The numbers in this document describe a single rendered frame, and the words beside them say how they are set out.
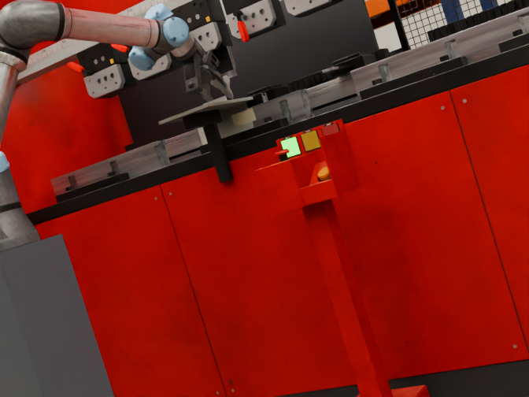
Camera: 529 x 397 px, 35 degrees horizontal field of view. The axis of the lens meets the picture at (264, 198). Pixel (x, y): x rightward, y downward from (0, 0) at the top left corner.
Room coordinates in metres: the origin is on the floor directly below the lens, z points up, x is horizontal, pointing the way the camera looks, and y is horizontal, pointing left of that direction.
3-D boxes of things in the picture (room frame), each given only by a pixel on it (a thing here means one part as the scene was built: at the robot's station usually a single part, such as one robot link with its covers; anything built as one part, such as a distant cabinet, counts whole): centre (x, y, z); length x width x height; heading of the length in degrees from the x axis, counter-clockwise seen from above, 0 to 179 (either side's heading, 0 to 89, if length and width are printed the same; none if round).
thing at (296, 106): (2.63, -0.04, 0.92); 0.39 x 0.06 x 0.10; 60
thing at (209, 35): (2.67, 0.03, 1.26); 0.15 x 0.09 x 0.17; 60
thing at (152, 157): (2.93, 0.49, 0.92); 0.50 x 0.06 x 0.10; 60
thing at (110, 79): (2.87, 0.38, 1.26); 0.15 x 0.09 x 0.17; 60
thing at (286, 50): (3.21, -0.04, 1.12); 1.13 x 0.02 x 0.44; 60
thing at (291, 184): (2.13, -0.12, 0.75); 0.20 x 0.16 x 0.18; 60
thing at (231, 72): (2.66, 0.01, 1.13); 0.10 x 0.02 x 0.10; 60
